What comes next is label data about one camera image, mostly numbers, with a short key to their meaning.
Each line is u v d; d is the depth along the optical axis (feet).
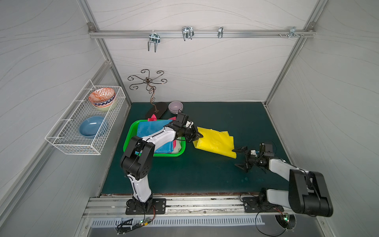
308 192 1.40
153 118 3.31
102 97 2.40
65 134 1.94
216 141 3.02
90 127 2.17
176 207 2.46
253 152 2.82
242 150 2.63
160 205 2.41
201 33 2.61
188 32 2.50
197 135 2.70
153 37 2.57
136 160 1.57
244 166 2.61
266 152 2.36
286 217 2.35
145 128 3.09
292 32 2.51
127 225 2.26
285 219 2.35
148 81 2.97
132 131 3.11
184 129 2.57
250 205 2.40
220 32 2.41
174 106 3.67
